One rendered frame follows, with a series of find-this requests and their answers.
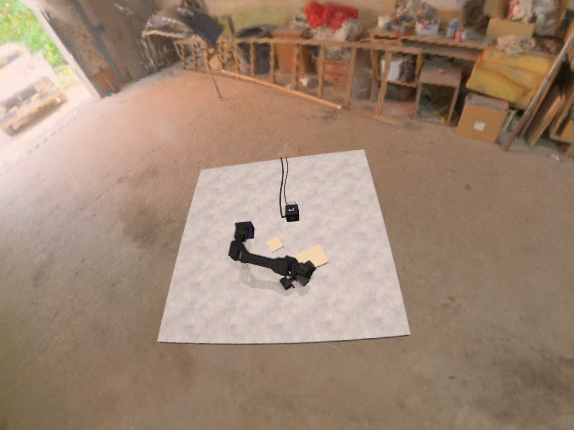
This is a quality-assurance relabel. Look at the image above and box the tan flat wooden plank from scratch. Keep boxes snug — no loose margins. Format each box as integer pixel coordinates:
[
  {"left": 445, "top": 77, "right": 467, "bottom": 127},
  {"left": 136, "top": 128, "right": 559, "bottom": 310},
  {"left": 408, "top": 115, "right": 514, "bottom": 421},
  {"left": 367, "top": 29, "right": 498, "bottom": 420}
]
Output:
[{"left": 292, "top": 245, "right": 328, "bottom": 268}]

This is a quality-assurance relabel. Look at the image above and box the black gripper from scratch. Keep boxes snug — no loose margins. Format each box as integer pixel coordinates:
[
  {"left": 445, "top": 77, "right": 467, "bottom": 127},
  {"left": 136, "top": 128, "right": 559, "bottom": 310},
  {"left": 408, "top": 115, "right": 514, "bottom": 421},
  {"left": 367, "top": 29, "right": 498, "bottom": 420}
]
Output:
[{"left": 280, "top": 260, "right": 316, "bottom": 290}]

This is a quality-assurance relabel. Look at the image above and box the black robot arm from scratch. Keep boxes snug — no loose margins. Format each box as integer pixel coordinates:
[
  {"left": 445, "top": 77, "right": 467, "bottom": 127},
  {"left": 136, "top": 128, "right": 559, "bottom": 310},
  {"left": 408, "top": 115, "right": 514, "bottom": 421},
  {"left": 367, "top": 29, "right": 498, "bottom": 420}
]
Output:
[{"left": 228, "top": 223, "right": 314, "bottom": 286}]

